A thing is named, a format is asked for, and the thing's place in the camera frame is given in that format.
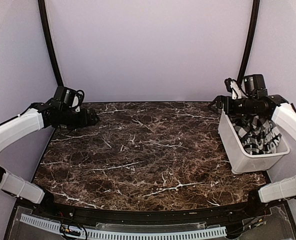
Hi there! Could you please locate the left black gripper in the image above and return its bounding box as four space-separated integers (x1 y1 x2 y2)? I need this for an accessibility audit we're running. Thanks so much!
59 107 100 131

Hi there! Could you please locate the black front rail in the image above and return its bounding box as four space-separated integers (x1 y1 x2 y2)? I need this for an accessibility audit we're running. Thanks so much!
27 202 264 226

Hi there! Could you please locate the white slotted cable duct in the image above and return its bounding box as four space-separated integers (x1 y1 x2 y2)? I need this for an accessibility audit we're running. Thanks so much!
20 213 227 240

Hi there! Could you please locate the white plastic laundry bin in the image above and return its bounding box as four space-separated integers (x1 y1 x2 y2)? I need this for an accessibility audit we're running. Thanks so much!
218 111 290 175

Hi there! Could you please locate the right black frame post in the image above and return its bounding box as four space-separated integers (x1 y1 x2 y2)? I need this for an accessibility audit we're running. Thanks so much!
237 0 260 84

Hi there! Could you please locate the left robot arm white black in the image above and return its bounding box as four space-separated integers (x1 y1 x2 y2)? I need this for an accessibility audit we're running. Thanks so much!
0 102 100 218

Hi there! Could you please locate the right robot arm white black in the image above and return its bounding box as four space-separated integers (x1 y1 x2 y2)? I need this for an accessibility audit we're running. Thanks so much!
208 93 296 175

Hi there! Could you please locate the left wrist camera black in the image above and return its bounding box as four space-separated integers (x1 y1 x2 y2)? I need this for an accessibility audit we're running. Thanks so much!
50 86 85 112

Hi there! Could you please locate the black white checkered shirt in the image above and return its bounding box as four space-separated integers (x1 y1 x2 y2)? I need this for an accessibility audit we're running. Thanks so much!
229 115 282 155

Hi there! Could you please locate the left black frame post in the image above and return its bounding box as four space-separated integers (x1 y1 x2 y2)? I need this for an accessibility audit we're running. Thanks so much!
37 0 64 87

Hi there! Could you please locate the black frame post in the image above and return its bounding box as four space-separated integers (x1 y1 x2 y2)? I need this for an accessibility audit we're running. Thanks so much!
37 0 64 87
237 0 260 84

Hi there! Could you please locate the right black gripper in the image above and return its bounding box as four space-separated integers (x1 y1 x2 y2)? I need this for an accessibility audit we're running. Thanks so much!
208 95 257 118

